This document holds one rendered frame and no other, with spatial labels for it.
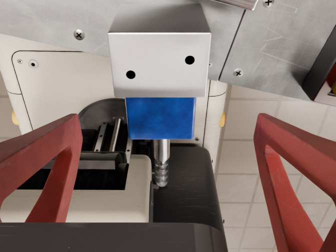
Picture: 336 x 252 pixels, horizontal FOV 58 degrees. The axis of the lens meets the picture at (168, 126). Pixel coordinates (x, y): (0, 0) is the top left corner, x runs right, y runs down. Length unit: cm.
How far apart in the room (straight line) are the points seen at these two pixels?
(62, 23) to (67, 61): 61
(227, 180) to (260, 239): 53
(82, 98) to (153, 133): 68
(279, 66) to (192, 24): 9
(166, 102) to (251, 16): 8
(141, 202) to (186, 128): 18
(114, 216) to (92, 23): 21
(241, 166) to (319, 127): 36
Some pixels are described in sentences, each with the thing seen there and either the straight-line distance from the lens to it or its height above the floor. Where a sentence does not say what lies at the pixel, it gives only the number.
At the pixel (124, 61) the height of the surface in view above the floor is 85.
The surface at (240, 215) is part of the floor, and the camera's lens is 168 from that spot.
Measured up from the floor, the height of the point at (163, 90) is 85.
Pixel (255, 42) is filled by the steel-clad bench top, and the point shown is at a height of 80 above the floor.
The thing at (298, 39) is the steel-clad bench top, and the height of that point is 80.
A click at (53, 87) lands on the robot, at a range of 87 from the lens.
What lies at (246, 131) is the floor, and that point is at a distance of 129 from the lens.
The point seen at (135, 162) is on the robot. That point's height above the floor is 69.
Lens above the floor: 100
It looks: 54 degrees down
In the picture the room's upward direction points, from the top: 179 degrees clockwise
